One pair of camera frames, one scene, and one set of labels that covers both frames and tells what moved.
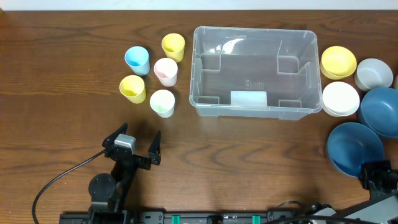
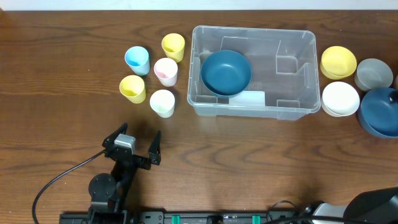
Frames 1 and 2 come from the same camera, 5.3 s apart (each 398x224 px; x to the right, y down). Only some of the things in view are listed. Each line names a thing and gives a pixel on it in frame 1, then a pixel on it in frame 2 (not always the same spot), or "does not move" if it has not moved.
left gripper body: x=137 y=158 does not move
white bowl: x=340 y=99 does not move
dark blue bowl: x=349 y=144 -> x=226 y=73
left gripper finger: x=154 y=151 does not move
